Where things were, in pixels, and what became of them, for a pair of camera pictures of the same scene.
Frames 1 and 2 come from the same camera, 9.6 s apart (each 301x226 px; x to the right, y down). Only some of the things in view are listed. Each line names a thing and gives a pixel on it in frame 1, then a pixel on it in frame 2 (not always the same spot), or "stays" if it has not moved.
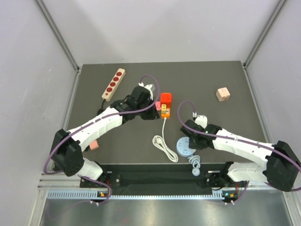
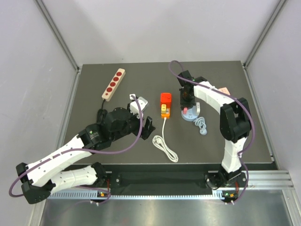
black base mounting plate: x=196 y=179 stays
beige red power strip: x=111 y=90 stays
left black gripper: x=153 y=114 → x=148 y=128
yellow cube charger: x=163 y=108 stays
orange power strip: x=168 y=106 stays
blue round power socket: x=182 y=147 → x=192 y=114
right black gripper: x=194 y=146 → x=184 y=103
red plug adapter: x=166 y=97 stays
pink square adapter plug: x=158 y=105 → x=185 y=110
